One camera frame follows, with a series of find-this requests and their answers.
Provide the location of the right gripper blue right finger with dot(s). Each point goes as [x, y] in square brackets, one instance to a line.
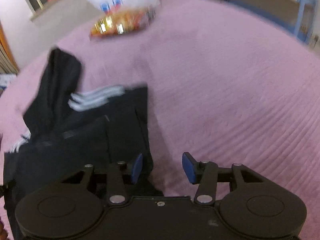
[205, 175]

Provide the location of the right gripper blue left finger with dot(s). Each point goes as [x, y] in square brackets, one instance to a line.
[120, 174]

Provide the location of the black hoodie with white stripes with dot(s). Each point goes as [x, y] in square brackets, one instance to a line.
[63, 140]

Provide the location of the pink quilted bedspread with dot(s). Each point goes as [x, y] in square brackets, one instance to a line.
[222, 85]

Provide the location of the yellow red snack packet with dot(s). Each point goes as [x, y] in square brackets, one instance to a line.
[122, 22]

